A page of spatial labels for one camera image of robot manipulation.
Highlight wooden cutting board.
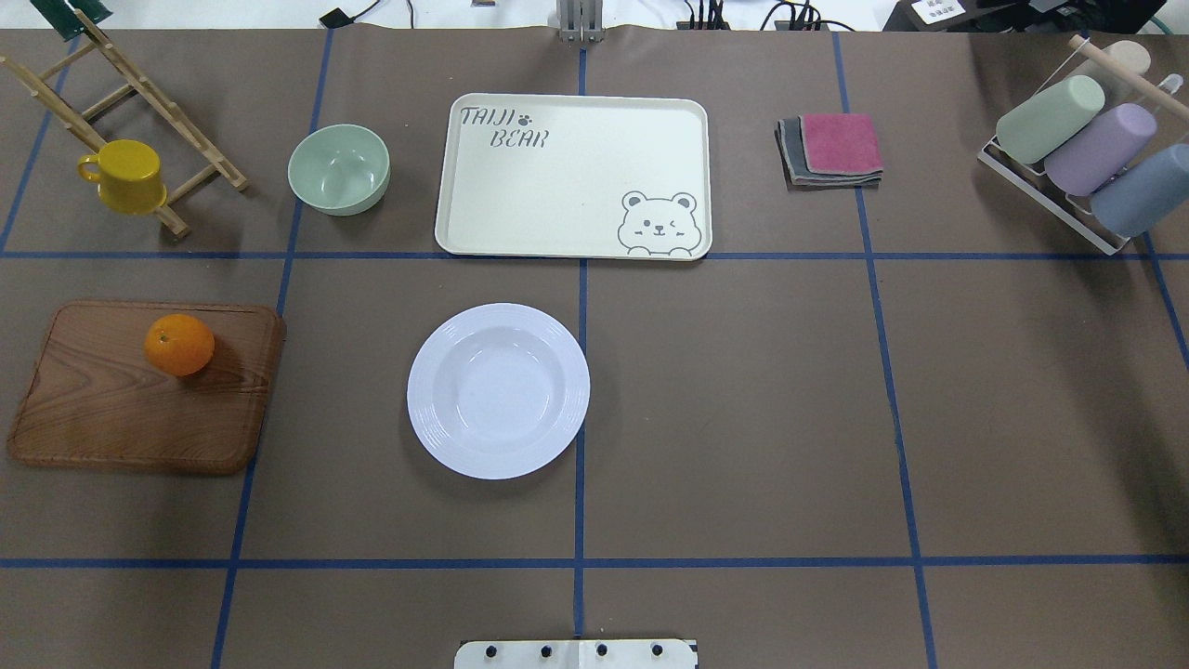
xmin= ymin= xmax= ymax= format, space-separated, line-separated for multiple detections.
xmin=6 ymin=299 xmax=285 ymax=475

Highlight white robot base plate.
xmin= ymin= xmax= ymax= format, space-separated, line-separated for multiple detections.
xmin=453 ymin=638 xmax=699 ymax=668

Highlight green bowl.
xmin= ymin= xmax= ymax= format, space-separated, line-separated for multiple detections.
xmin=287 ymin=124 xmax=391 ymax=216

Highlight yellow mug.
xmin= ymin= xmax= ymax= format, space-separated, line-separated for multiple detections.
xmin=76 ymin=139 xmax=166 ymax=216

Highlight white round plate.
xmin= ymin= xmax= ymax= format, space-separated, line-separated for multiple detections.
xmin=407 ymin=302 xmax=591 ymax=481

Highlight pink cloth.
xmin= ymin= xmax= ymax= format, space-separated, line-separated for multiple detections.
xmin=800 ymin=113 xmax=883 ymax=177

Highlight green cup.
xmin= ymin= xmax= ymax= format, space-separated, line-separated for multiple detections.
xmin=995 ymin=75 xmax=1105 ymax=164

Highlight white cup rack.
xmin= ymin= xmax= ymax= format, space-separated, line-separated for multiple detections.
xmin=979 ymin=34 xmax=1185 ymax=255

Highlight beige cup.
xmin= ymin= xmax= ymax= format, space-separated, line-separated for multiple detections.
xmin=1105 ymin=42 xmax=1152 ymax=77

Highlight grey metal bracket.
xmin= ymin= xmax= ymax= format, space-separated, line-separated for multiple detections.
xmin=556 ymin=0 xmax=606 ymax=46

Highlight purple cup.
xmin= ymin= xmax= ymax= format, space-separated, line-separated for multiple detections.
xmin=1044 ymin=103 xmax=1156 ymax=196

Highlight grey cloth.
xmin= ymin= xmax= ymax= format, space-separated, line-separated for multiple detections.
xmin=776 ymin=115 xmax=883 ymax=187

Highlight orange fruit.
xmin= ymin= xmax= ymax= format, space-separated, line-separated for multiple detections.
xmin=143 ymin=313 xmax=216 ymax=377

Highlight wooden drying rack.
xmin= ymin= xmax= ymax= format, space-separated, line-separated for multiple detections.
xmin=4 ymin=1 xmax=249 ymax=240

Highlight cream bear tray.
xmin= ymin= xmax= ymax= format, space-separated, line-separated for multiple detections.
xmin=435 ymin=93 xmax=713 ymax=261

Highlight blue cup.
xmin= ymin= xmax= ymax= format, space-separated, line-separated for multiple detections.
xmin=1092 ymin=143 xmax=1188 ymax=236

